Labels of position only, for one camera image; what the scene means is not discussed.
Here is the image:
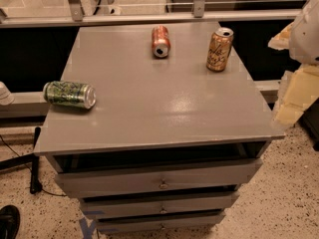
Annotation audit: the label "blue tape mark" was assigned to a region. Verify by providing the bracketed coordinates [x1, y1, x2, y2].
[78, 213, 114, 239]

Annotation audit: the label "green soda can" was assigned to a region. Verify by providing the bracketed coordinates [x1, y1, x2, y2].
[43, 81, 96, 110]

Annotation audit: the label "grey metal railing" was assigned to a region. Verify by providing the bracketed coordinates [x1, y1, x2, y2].
[0, 0, 309, 28]

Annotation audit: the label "gold soda can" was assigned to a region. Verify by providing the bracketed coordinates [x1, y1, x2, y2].
[206, 27, 233, 72]

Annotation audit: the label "white plastic object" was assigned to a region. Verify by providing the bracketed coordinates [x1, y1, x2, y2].
[0, 82, 14, 106]

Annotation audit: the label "orange soda can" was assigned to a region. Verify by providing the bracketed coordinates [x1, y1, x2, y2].
[152, 25, 170, 58]

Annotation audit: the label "black stand leg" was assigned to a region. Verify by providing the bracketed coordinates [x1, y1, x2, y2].
[0, 135, 43, 194]

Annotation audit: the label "grey drawer cabinet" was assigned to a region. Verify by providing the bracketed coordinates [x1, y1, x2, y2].
[33, 21, 286, 235]

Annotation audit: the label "bottom grey drawer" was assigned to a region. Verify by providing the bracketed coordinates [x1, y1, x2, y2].
[97, 210, 225, 234]

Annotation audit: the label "top grey drawer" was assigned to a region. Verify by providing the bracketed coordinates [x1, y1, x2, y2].
[55, 158, 262, 198]

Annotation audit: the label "grey drawer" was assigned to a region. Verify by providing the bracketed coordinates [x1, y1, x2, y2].
[81, 191, 239, 219]
[97, 210, 225, 234]
[55, 158, 262, 198]

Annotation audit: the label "middle grey drawer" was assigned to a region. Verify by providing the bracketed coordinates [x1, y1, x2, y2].
[81, 191, 239, 219]

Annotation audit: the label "black shoe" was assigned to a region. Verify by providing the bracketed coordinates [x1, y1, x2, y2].
[0, 205, 20, 239]

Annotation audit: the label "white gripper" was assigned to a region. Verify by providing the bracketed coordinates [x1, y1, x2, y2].
[268, 0, 319, 126]

